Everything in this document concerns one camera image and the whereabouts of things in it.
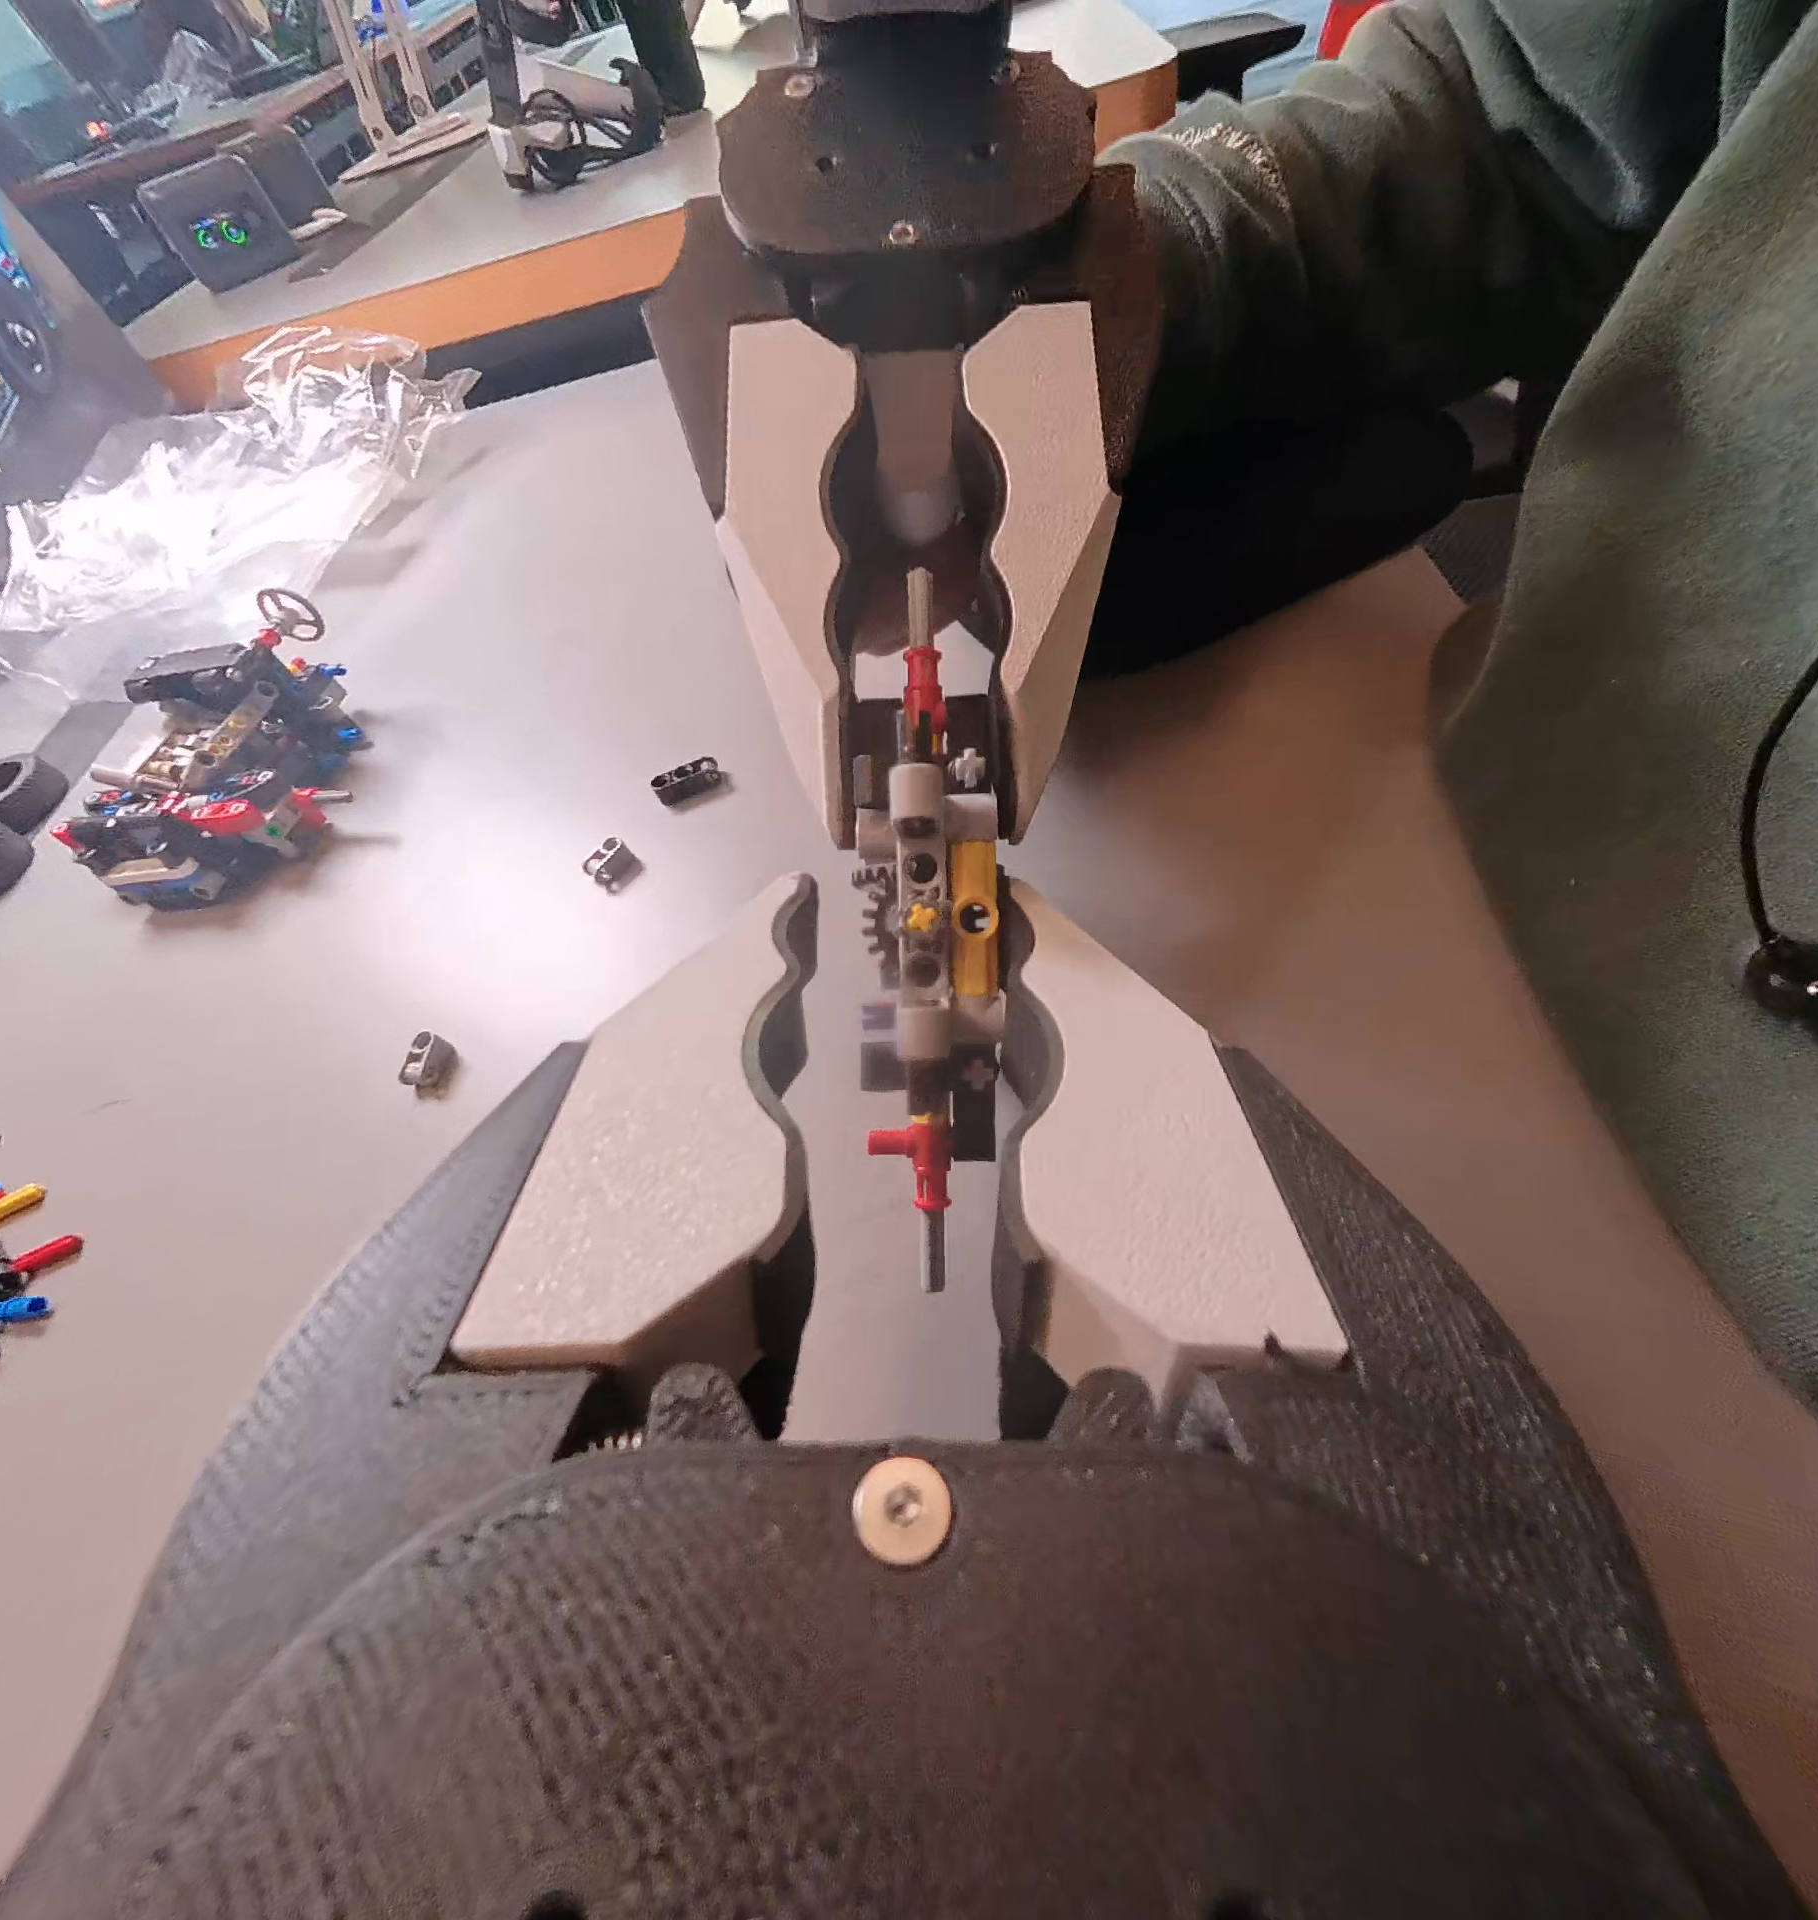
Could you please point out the grey lego gearbox assembly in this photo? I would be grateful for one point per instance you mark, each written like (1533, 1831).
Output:
(925, 841)

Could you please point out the lego car chassis assembly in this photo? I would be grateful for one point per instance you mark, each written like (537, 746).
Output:
(204, 779)

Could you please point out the black and white headset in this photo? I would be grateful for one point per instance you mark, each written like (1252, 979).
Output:
(573, 134)

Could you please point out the black device green lights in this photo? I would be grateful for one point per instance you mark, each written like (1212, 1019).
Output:
(235, 225)

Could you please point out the orange edged background table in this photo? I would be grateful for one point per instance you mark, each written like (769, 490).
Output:
(550, 256)

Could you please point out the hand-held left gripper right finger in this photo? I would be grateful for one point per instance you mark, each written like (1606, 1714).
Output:
(1166, 1200)

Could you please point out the person's green hoodie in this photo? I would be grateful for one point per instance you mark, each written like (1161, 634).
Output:
(1675, 674)

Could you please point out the black lego connector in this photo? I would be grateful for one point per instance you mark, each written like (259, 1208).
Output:
(690, 779)
(611, 859)

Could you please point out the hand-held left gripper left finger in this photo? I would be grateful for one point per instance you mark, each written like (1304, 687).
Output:
(640, 1186)

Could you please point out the clear plastic bag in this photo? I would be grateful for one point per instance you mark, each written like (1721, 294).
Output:
(175, 494)

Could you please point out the pile of coloured lego pins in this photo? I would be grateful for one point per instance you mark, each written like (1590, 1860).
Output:
(24, 1256)

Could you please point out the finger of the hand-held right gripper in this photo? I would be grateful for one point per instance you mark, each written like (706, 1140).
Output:
(782, 494)
(1053, 480)

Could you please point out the person's right forearm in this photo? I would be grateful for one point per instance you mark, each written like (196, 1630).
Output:
(1300, 271)

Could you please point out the grey lego connector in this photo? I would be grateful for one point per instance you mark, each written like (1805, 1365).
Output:
(427, 1059)

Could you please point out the white wooden stand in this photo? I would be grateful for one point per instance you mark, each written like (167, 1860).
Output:
(398, 129)

